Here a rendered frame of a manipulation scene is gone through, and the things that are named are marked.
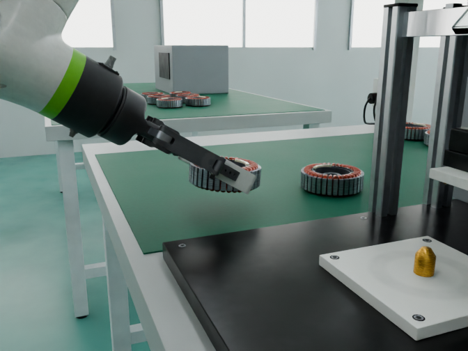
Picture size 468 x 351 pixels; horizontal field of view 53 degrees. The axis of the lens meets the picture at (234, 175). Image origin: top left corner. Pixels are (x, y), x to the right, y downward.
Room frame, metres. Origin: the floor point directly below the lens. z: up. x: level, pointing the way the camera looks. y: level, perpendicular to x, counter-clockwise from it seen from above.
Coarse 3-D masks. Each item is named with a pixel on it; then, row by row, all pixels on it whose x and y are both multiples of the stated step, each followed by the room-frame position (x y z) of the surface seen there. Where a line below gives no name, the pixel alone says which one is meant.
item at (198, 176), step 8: (232, 160) 0.75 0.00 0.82; (240, 160) 0.74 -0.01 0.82; (248, 160) 0.74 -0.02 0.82; (192, 168) 0.69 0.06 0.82; (200, 168) 0.67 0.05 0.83; (248, 168) 0.68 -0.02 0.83; (256, 168) 0.70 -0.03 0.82; (192, 176) 0.69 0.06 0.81; (200, 176) 0.67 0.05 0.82; (208, 176) 0.67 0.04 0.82; (200, 184) 0.67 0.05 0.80; (208, 184) 0.66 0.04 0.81; (216, 184) 0.66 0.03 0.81; (224, 184) 0.66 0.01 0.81; (256, 184) 0.69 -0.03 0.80
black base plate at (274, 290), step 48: (192, 240) 0.54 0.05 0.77; (240, 240) 0.54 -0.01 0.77; (288, 240) 0.54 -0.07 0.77; (336, 240) 0.54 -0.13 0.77; (384, 240) 0.54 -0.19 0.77; (192, 288) 0.42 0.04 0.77; (240, 288) 0.42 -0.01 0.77; (288, 288) 0.42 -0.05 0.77; (336, 288) 0.42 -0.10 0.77; (240, 336) 0.34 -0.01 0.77; (288, 336) 0.34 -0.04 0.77; (336, 336) 0.34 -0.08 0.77; (384, 336) 0.34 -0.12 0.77; (432, 336) 0.34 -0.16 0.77
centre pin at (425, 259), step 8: (424, 248) 0.43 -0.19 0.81; (416, 256) 0.43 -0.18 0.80; (424, 256) 0.42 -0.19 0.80; (432, 256) 0.42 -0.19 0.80; (416, 264) 0.43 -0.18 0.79; (424, 264) 0.42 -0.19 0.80; (432, 264) 0.42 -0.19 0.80; (416, 272) 0.43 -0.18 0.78; (424, 272) 0.42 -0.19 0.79; (432, 272) 0.42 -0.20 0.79
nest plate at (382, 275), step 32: (320, 256) 0.47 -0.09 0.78; (352, 256) 0.47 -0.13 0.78; (384, 256) 0.47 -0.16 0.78; (448, 256) 0.47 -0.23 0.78; (352, 288) 0.41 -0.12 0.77; (384, 288) 0.40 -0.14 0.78; (416, 288) 0.40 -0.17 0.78; (448, 288) 0.40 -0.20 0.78; (416, 320) 0.34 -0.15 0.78; (448, 320) 0.35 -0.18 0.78
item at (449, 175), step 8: (456, 128) 0.47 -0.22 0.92; (464, 128) 0.47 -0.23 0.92; (456, 136) 0.47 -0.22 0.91; (464, 136) 0.46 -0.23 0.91; (456, 144) 0.47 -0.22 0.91; (464, 144) 0.46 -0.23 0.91; (448, 152) 0.47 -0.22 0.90; (456, 152) 0.47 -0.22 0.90; (464, 152) 0.46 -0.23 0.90; (448, 160) 0.47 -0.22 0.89; (456, 160) 0.46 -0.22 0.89; (464, 160) 0.45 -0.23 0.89; (432, 168) 0.47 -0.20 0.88; (440, 168) 0.47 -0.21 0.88; (448, 168) 0.47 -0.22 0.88; (456, 168) 0.46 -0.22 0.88; (464, 168) 0.45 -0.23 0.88; (432, 176) 0.46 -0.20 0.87; (440, 176) 0.45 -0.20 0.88; (448, 176) 0.44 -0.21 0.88; (456, 176) 0.43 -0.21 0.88; (464, 176) 0.43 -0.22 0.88; (448, 184) 0.44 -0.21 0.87; (456, 184) 0.43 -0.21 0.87; (464, 184) 0.42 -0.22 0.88
